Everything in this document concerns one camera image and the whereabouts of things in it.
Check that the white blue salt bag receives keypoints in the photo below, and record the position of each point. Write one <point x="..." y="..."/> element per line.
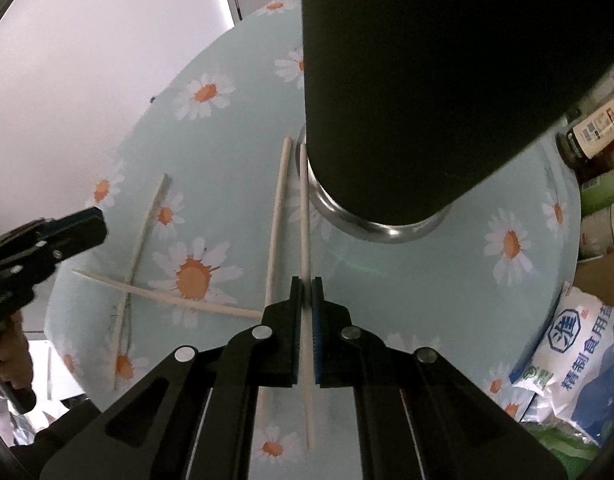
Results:
<point x="572" y="366"/>

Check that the beige chopstick lying across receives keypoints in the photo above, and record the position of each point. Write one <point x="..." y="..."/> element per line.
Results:
<point x="197" y="305"/>

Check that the black utensil holder cup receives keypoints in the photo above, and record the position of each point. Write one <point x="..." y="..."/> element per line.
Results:
<point x="412" y="103"/>

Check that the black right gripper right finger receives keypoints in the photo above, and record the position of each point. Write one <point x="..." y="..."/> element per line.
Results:
<point x="348" y="356"/>

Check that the person's left hand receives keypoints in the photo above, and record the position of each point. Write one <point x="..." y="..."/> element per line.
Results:
<point x="15" y="360"/>

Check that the beige chopstick on table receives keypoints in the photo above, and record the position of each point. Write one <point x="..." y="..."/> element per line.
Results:
<point x="264" y="403"/>

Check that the daisy print tablecloth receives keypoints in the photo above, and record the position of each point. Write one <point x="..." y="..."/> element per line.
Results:
<point x="188" y="202"/>

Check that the dark sauce bottle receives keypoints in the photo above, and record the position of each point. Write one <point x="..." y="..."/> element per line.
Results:
<point x="588" y="137"/>

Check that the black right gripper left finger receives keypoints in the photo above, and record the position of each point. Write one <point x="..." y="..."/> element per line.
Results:
<point x="265" y="355"/>

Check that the green plastic package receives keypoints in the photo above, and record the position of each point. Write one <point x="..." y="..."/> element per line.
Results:
<point x="573" y="451"/>

